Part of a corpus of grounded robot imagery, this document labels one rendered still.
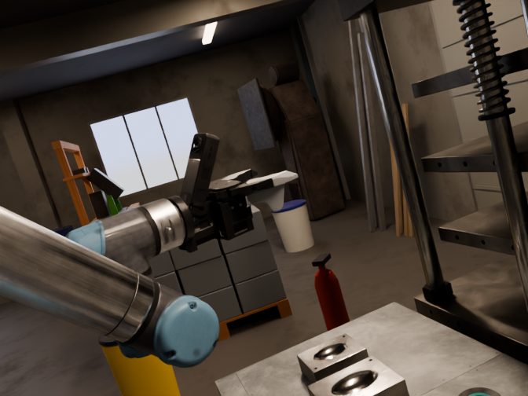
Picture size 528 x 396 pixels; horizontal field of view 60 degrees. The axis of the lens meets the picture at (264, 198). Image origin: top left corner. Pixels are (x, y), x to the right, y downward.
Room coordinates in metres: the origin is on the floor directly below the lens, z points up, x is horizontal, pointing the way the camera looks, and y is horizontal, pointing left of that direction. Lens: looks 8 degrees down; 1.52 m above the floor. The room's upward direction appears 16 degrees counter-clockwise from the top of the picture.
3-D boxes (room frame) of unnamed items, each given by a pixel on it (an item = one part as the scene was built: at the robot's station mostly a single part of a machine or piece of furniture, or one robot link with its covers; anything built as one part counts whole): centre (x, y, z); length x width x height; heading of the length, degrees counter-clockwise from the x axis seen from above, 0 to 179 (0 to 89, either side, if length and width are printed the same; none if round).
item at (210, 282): (3.95, 0.70, 0.60); 1.20 x 0.80 x 1.20; 99
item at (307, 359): (1.25, -0.06, 0.83); 0.17 x 0.13 x 0.06; 106
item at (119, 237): (0.62, 0.22, 1.43); 0.11 x 0.08 x 0.09; 125
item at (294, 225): (5.67, -0.27, 0.28); 0.48 x 0.47 x 0.57; 9
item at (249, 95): (7.40, -0.69, 1.23); 1.26 x 1.17 x 2.46; 9
